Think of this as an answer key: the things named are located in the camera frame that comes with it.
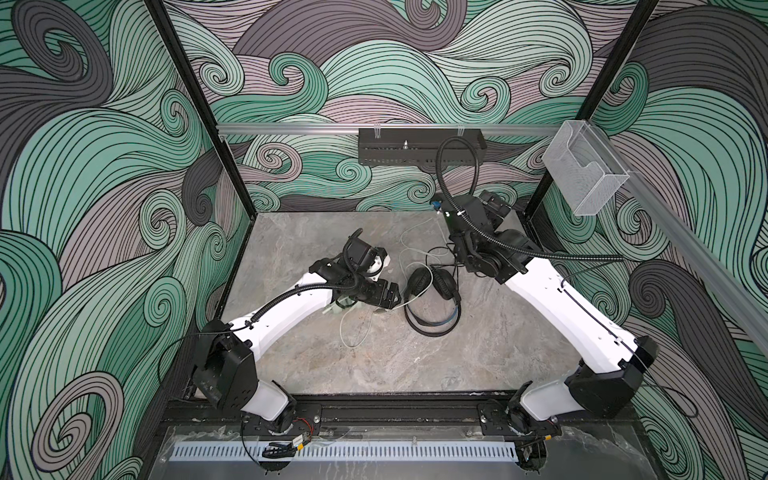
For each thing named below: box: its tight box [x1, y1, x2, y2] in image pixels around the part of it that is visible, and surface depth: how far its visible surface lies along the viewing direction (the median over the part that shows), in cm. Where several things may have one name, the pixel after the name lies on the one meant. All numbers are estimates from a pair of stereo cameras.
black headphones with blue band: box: [404, 267, 461, 337], surface depth 92 cm
